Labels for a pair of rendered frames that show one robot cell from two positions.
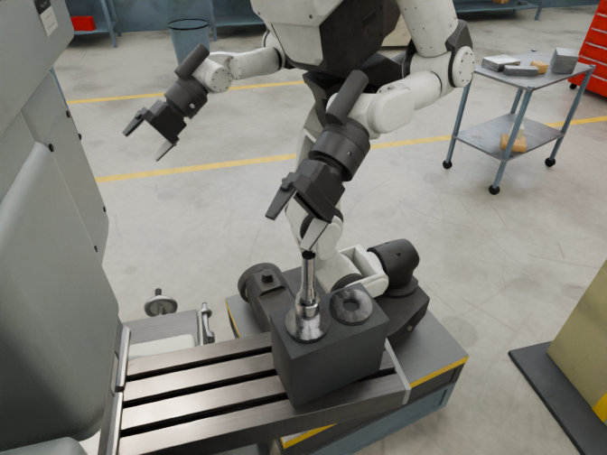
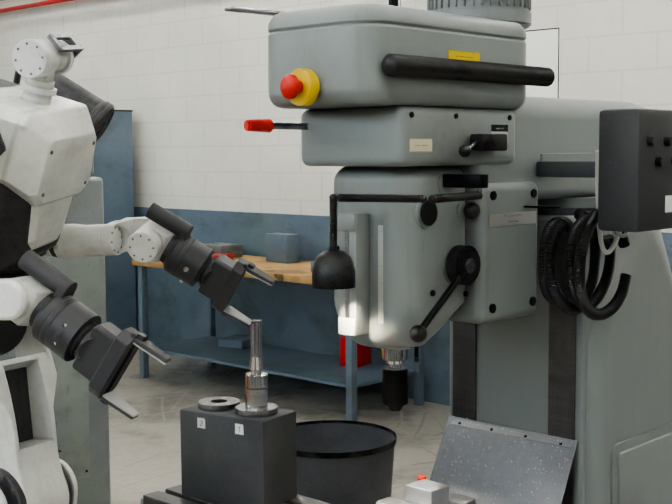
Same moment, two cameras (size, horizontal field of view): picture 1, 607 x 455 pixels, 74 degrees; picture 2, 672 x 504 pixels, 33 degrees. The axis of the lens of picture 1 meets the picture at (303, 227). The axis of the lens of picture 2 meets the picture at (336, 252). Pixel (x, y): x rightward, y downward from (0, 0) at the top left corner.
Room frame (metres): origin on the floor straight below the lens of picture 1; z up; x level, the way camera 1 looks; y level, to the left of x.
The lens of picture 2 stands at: (1.61, 2.02, 1.66)
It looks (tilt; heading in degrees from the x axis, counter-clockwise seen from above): 5 degrees down; 237
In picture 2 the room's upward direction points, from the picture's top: straight up
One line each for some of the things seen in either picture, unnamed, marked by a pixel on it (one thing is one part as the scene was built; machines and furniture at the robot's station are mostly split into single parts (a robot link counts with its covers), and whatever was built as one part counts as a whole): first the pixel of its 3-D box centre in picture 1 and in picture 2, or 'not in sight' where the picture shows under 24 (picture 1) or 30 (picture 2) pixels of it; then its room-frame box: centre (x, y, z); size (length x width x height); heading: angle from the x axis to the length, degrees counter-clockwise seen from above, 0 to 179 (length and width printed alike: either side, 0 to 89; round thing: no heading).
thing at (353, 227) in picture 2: not in sight; (353, 273); (0.54, 0.42, 1.45); 0.04 x 0.04 x 0.21; 14
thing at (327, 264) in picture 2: not in sight; (333, 268); (0.62, 0.47, 1.46); 0.07 x 0.07 x 0.06
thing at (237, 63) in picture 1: (217, 69); (2, 297); (1.10, 0.23, 1.43); 0.13 x 0.09 x 0.07; 131
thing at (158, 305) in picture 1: (160, 314); not in sight; (0.92, 0.51, 0.63); 0.16 x 0.12 x 0.12; 14
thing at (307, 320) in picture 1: (307, 311); (256, 392); (0.51, -0.01, 1.16); 0.05 x 0.05 x 0.06
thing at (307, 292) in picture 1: (308, 277); (256, 346); (0.51, -0.01, 1.25); 0.03 x 0.03 x 0.11
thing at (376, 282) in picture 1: (351, 274); not in sight; (1.06, -0.18, 0.68); 0.21 x 0.20 x 0.13; 115
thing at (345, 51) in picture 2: not in sight; (400, 64); (0.42, 0.39, 1.81); 0.47 x 0.26 x 0.16; 14
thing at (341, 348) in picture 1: (327, 341); (238, 450); (0.53, -0.05, 1.03); 0.22 x 0.12 x 0.20; 115
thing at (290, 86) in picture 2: not in sight; (292, 86); (0.68, 0.45, 1.76); 0.04 x 0.03 x 0.04; 104
